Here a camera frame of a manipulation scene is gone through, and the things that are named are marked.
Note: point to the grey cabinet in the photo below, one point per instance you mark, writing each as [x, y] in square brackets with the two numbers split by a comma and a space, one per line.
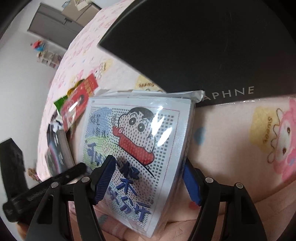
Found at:
[61, 27]

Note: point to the black Daphne shoe box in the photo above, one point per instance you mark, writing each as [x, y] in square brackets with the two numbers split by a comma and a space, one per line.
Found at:
[232, 50]

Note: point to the red portrait card packet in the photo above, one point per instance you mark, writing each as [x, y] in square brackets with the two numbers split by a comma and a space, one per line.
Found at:
[76, 103]

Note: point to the pink cartoon print blanket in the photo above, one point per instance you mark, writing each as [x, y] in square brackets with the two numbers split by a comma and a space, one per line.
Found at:
[249, 142]

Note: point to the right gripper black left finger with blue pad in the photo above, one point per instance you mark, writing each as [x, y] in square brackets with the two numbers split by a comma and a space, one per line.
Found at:
[51, 220]

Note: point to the green snack packet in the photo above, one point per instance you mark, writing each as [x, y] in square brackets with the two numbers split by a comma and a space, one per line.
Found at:
[59, 103]

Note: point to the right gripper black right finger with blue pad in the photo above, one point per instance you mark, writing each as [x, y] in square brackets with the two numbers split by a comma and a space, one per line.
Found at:
[241, 219]

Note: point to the cartoon diamond painting kit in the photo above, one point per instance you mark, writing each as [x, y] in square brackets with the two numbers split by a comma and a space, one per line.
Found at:
[147, 133]

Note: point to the small white shelf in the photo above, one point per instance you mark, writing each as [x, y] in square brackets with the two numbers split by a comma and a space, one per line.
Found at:
[49, 59]

